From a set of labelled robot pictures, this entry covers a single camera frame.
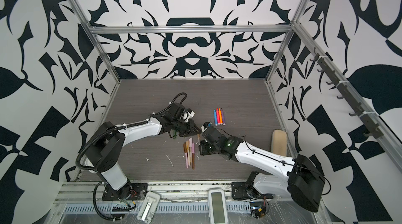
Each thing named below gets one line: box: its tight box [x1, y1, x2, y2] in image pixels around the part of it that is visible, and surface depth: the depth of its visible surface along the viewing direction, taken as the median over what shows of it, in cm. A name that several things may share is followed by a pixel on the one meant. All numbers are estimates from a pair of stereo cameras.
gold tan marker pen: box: [185, 140, 191, 166], surface depth 89 cm
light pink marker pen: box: [188, 137, 193, 163], surface depth 90 cm
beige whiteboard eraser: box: [271, 129, 287, 157], surface depth 89 cm
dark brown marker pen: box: [183, 141, 188, 163], surface depth 88 cm
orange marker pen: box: [218, 107, 223, 126], surface depth 101 cm
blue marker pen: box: [213, 108, 218, 127], surface depth 102 cm
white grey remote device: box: [137, 191, 161, 224], surface depth 71 cm
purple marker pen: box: [220, 107, 226, 126], surface depth 101 cm
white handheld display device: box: [208, 187, 228, 224], surface depth 69 cm
